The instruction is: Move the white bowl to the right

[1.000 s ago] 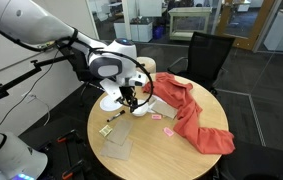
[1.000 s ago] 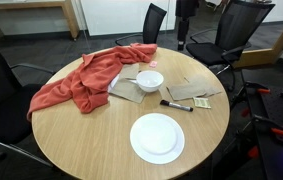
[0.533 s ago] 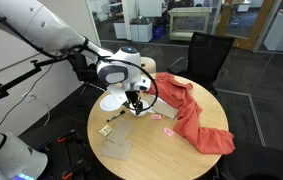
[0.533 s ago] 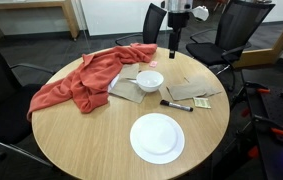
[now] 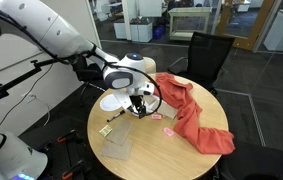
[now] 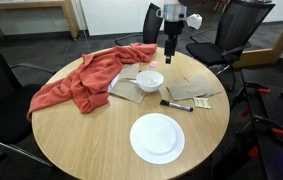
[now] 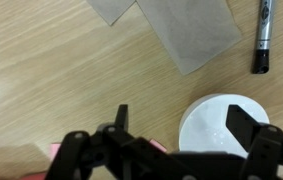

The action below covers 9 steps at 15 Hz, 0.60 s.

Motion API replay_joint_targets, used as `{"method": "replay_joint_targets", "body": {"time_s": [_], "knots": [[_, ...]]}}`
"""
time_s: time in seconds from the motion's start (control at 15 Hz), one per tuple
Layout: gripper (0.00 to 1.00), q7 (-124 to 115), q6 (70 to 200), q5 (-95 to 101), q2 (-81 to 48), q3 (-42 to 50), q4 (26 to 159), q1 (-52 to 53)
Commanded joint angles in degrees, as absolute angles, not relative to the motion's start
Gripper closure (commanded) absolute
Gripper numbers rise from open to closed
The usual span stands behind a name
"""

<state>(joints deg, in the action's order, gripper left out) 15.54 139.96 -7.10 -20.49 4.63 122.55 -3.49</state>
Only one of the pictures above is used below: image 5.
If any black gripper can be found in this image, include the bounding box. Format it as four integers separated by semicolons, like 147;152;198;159
129;94;148;120

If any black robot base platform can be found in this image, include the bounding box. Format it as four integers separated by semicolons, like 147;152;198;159
19;114;95;180

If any black marker pen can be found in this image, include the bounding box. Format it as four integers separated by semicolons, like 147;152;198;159
106;110;126;123

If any small brown paper napkin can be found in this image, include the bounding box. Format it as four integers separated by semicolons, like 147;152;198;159
155;99;179;120

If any white plate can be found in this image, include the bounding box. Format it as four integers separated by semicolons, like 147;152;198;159
99;94;123;113

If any yellow-green packet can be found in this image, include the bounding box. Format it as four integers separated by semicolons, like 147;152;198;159
98;125;113;137

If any tan wooden panel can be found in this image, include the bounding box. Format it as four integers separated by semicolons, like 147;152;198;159
143;56;158;75

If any red cloth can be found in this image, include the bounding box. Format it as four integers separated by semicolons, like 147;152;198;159
153;71;236;156

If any low white cabinet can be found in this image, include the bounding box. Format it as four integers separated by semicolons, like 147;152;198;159
113;16;154;44

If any blue bin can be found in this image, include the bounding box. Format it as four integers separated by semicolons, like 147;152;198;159
152;25;166;41

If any black mesh office chair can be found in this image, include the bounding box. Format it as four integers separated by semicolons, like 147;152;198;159
219;139;283;180
166;31;236;96

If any cream trolley table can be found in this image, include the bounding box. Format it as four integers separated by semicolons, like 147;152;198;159
167;6;213;42

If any orange-handled black clamp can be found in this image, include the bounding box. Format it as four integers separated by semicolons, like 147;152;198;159
61;159;89;180
56;130;79;145

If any white wall cable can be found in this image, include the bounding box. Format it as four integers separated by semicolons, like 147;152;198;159
0;63;54;132

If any wooden door frame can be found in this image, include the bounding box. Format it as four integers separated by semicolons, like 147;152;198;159
215;0;277;52

